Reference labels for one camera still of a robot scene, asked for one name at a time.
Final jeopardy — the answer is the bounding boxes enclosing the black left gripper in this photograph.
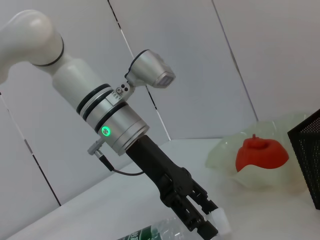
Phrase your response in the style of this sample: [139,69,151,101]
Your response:
[126,134,220,240]

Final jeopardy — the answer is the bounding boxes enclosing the clear bottle green label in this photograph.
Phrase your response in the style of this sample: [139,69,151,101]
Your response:
[119,207,232,240]

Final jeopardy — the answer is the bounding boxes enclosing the red orange fruit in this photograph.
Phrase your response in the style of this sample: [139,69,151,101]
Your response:
[235,133,290,173]

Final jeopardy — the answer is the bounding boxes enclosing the translucent green fruit plate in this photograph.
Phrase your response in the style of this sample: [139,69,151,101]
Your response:
[205,112,309,196]

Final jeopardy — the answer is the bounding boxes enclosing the black mesh pen holder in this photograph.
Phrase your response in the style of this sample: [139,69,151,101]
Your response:
[287,108,320,211]

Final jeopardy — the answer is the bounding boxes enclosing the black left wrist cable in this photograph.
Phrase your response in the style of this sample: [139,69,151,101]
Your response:
[87,140,146,176]

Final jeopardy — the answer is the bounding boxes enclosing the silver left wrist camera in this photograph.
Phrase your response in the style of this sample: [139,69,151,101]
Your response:
[124,49,177,101]

